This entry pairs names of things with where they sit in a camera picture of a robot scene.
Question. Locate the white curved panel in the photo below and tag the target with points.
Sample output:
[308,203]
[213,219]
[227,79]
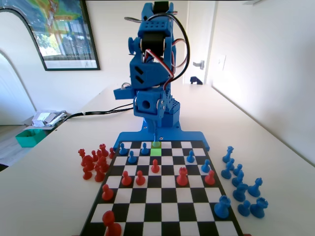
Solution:
[12,86]

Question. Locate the black framed map poster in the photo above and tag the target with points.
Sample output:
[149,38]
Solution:
[64,29]

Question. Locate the red chess knight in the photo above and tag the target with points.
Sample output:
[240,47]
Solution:
[87,162]
[103,162]

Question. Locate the white door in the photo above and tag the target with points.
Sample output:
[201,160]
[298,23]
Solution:
[199,37]

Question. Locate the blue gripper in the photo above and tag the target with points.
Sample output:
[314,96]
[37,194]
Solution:
[145,106]

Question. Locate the pile of papers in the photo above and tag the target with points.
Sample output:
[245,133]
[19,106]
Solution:
[46,117]

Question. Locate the red queen piece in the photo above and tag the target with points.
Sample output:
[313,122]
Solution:
[182,177]

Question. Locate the blue chess king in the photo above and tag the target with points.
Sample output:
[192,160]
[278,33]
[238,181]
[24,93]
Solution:
[155,144]

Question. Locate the green plastic bin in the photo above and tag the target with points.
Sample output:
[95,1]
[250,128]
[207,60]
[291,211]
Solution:
[29,138]

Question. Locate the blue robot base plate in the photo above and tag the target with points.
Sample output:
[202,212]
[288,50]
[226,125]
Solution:
[182,135]

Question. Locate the blue chess pawn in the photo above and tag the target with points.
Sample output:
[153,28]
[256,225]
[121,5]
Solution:
[238,169]
[122,150]
[244,209]
[190,157]
[144,149]
[205,167]
[132,158]

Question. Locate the white light switch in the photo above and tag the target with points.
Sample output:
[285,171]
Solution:
[222,62]

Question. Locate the blue SO-100 robot arm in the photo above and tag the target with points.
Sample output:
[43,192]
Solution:
[152,73]

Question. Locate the blue table clamp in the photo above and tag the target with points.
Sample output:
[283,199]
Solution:
[195,79]

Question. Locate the black and white chessboard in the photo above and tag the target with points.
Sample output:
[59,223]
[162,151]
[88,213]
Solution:
[160,196]

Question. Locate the blue chess rook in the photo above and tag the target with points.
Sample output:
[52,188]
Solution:
[258,208]
[222,207]

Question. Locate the blue chess queen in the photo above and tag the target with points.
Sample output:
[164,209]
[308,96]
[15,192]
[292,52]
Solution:
[228,153]

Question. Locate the red chess bishop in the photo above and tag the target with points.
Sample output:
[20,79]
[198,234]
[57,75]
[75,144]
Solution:
[99,175]
[99,153]

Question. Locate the red chess pawn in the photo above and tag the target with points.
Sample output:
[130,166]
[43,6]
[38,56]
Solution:
[154,167]
[107,193]
[87,174]
[140,178]
[94,155]
[210,178]
[111,225]
[126,179]
[112,153]

